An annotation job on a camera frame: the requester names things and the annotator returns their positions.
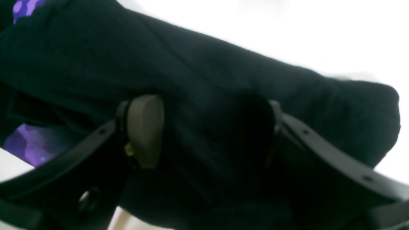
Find black T-shirt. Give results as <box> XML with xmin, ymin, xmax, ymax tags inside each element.
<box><xmin>0</xmin><ymin>0</ymin><xmax>400</xmax><ymax>230</ymax></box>

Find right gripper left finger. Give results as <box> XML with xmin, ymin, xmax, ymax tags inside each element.
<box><xmin>1</xmin><ymin>95</ymin><xmax>165</xmax><ymax>230</ymax></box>

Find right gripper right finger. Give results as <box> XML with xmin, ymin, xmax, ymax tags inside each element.
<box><xmin>266</xmin><ymin>101</ymin><xmax>409</xmax><ymax>230</ymax></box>

